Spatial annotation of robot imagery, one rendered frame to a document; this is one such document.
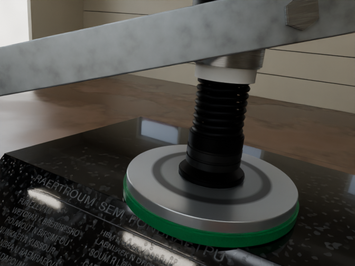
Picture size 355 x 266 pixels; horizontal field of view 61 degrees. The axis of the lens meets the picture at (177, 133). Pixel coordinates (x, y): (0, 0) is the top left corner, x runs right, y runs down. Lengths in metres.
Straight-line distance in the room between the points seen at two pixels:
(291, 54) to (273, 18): 6.20
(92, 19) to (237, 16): 8.71
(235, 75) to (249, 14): 0.06
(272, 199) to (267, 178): 0.06
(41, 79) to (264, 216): 0.27
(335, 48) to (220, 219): 6.19
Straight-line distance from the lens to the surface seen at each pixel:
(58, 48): 0.34
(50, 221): 0.41
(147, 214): 0.32
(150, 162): 0.40
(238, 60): 0.32
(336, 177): 0.55
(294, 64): 6.49
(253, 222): 0.31
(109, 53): 0.31
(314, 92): 6.48
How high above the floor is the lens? 1.01
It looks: 17 degrees down
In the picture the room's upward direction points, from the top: 6 degrees clockwise
